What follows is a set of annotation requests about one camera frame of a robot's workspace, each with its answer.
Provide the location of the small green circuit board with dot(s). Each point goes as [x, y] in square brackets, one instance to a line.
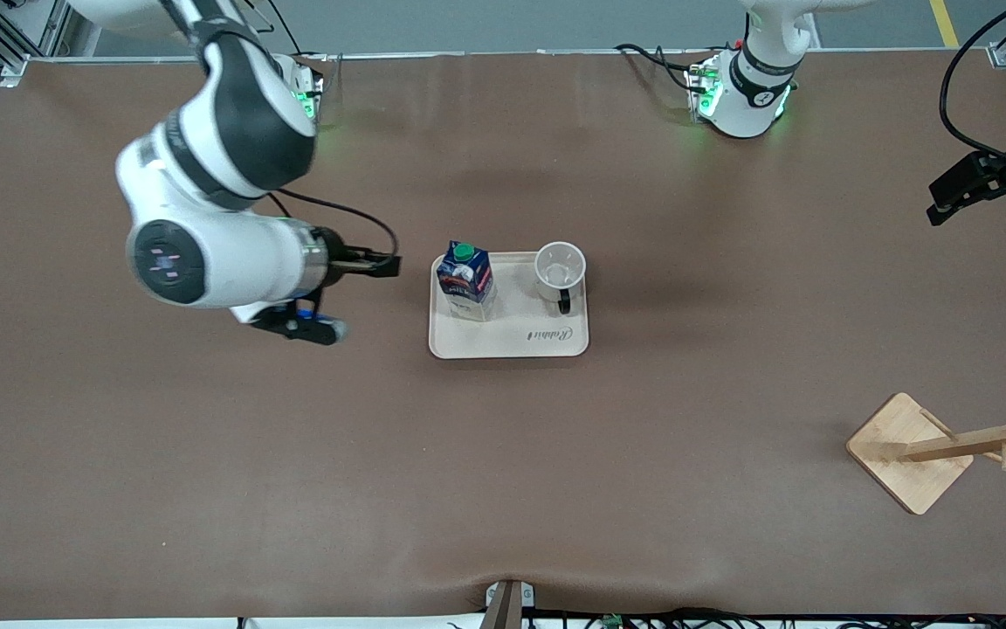
[613, 621]

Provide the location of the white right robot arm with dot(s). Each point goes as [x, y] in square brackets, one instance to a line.
[232, 262]

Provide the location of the grey metal clamp bracket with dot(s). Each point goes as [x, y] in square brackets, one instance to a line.
[527, 596]

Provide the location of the brown camera pole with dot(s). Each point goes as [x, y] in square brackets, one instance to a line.
[503, 611]

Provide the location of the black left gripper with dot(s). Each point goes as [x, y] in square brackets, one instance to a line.
[1002, 171]

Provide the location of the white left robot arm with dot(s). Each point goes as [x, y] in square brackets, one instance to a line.
[743, 105]

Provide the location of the wooden cup rack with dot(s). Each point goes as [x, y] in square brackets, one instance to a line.
[905, 454]

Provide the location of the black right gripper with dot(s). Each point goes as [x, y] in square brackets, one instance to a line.
[339, 254]

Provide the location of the beige plastic tray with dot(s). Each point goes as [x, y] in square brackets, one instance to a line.
[512, 341]

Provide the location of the blue milk carton green cap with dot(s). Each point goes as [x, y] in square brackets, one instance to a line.
[466, 284]

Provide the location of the brown table mat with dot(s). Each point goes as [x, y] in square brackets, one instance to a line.
[503, 480]

